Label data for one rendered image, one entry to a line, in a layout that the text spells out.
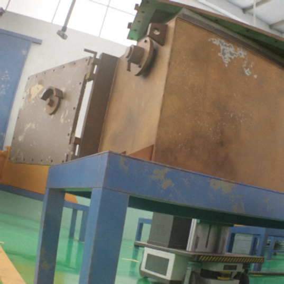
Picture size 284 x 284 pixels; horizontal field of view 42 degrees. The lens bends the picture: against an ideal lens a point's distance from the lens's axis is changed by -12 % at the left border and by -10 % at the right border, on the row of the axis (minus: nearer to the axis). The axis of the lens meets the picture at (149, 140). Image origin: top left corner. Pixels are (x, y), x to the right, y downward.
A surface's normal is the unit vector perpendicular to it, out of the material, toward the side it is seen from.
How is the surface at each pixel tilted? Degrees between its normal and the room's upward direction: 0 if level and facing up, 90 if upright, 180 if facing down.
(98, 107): 90
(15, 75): 90
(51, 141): 90
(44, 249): 90
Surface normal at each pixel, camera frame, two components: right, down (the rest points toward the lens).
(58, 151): -0.65, -0.27
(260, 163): 0.45, -0.12
